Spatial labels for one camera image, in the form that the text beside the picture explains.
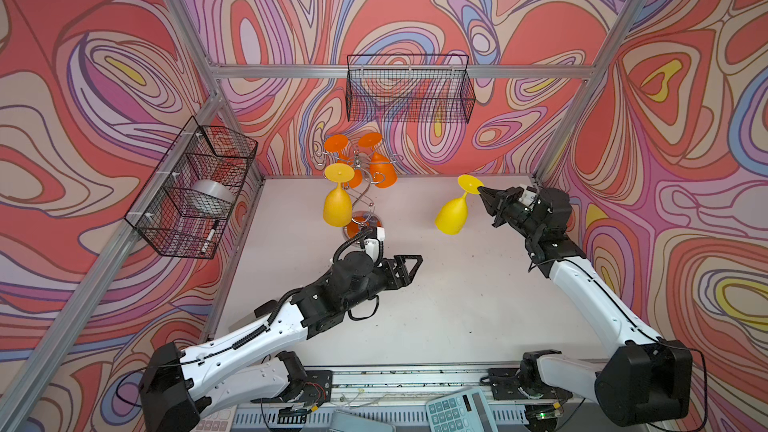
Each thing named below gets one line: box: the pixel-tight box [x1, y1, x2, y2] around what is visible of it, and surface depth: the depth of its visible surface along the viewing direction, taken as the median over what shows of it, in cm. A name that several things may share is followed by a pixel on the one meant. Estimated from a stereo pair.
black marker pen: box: [200, 219, 220, 255], surface depth 74 cm
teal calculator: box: [426, 387, 499, 432], surface depth 70 cm
